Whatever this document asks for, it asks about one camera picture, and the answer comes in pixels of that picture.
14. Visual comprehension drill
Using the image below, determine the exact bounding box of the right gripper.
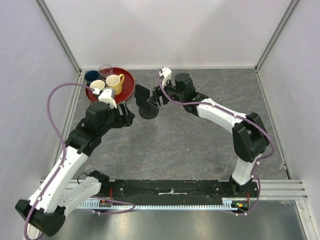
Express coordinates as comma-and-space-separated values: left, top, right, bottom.
147, 76, 185, 109

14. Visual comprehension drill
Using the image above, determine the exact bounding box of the black smartphone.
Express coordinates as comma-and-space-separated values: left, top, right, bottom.
134, 84, 151, 109

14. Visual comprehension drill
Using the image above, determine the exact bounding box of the black phone stand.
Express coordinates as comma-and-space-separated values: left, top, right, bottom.
139, 106, 159, 120

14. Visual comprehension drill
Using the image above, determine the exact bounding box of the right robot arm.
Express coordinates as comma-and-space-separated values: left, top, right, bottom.
147, 67, 274, 197

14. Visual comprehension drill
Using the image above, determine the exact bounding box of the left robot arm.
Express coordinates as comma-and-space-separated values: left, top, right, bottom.
15, 101, 135, 237

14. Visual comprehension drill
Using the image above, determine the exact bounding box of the red round tray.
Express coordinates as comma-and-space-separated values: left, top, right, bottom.
85, 67, 135, 104

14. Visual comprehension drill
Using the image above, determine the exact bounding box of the yellow mug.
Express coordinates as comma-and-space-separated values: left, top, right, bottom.
105, 73, 125, 95

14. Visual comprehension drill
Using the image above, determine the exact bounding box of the dark green mug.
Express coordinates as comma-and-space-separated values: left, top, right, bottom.
89, 79, 106, 91

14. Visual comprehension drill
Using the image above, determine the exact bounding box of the clear drinking glass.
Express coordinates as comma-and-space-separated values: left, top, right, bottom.
98, 64, 114, 79

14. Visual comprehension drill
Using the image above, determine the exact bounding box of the blue mug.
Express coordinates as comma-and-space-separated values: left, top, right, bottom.
84, 70, 101, 85

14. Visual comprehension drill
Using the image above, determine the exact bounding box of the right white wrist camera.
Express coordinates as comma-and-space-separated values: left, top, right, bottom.
158, 66, 172, 88

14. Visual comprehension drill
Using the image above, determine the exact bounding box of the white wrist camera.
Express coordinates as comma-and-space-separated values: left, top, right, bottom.
92, 87, 117, 109
158, 66, 172, 88

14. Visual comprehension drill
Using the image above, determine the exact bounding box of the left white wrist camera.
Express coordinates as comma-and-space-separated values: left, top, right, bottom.
92, 87, 117, 109

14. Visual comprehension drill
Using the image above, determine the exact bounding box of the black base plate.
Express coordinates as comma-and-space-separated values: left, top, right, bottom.
97, 179, 259, 206

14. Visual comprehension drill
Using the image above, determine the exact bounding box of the slotted cable duct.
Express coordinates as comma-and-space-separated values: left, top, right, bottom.
77, 198, 250, 211

